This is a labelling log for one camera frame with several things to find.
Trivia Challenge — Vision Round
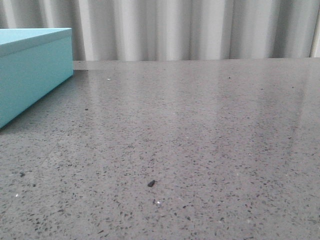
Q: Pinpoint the light blue storage box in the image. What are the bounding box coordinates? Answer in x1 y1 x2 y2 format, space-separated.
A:
0 28 74 127

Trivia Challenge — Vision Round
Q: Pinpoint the small black debris piece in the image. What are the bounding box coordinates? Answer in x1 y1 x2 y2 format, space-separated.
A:
147 180 156 187

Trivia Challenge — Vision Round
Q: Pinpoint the white pleated curtain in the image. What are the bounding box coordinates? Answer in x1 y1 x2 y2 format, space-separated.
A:
0 0 320 61

